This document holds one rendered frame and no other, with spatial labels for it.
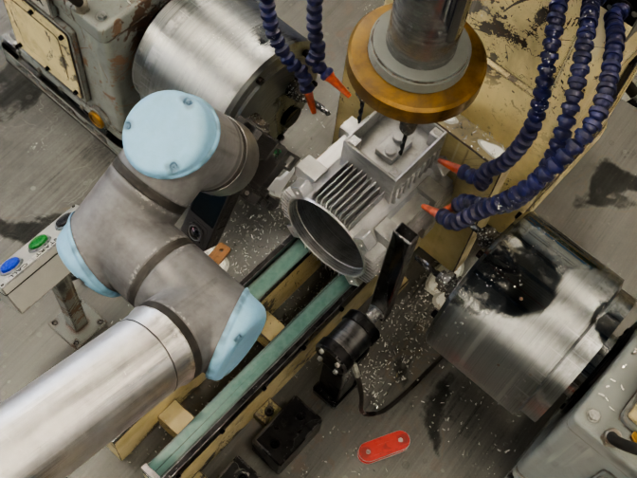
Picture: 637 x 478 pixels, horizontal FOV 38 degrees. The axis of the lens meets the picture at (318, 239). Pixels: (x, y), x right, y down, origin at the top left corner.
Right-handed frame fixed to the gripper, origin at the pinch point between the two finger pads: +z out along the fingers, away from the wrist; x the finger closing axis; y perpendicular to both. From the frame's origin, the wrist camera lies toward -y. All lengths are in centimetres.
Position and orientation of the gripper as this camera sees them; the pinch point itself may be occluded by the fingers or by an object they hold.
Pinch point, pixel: (267, 194)
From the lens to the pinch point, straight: 126.5
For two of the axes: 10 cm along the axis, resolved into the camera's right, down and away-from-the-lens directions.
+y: 6.1, -7.8, -1.0
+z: 2.6, 0.8, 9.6
